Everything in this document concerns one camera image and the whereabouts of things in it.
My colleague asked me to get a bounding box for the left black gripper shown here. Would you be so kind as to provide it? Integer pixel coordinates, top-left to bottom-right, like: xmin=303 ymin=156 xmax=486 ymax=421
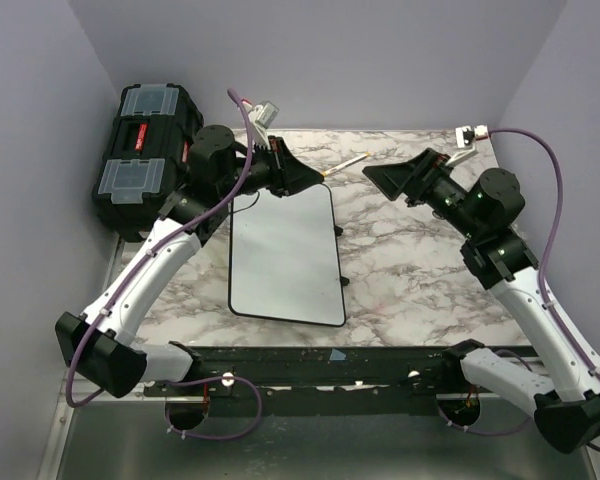
xmin=220 ymin=136 xmax=325 ymax=201

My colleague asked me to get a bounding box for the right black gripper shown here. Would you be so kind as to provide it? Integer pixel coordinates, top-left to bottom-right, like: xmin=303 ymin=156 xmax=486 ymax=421
xmin=364 ymin=146 xmax=483 ymax=239

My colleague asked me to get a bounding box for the black framed whiteboard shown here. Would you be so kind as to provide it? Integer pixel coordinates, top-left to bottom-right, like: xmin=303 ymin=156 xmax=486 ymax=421
xmin=228 ymin=184 xmax=347 ymax=327

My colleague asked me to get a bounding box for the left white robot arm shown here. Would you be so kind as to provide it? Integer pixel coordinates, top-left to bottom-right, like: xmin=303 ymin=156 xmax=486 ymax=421
xmin=55 ymin=125 xmax=324 ymax=398

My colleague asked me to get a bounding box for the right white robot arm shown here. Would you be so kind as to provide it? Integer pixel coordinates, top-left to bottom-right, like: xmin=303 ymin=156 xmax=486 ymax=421
xmin=363 ymin=149 xmax=600 ymax=454

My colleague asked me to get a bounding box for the black plastic toolbox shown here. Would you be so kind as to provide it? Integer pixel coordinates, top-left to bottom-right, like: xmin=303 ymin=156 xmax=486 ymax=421
xmin=91 ymin=83 xmax=204 ymax=243

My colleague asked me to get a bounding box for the blue tape piece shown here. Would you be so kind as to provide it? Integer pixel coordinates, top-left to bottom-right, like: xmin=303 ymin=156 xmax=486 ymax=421
xmin=329 ymin=349 xmax=347 ymax=362

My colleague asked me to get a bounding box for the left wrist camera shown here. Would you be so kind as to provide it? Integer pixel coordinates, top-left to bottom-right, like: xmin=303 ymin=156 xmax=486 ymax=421
xmin=249 ymin=101 xmax=279 ymax=142

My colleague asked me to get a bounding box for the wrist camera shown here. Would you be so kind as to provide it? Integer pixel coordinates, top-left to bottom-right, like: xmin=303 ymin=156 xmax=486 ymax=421
xmin=446 ymin=125 xmax=489 ymax=168
xmin=249 ymin=101 xmax=279 ymax=142

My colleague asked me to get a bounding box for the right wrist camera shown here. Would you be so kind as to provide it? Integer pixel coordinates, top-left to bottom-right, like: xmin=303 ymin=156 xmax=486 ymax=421
xmin=446 ymin=125 xmax=489 ymax=168

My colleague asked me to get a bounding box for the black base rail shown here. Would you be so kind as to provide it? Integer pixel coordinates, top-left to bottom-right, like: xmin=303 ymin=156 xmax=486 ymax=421
xmin=144 ymin=340 xmax=480 ymax=417

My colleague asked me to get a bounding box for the aluminium extrusion frame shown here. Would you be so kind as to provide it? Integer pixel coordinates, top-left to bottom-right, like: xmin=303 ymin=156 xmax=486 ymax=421
xmin=34 ymin=234 xmax=146 ymax=480

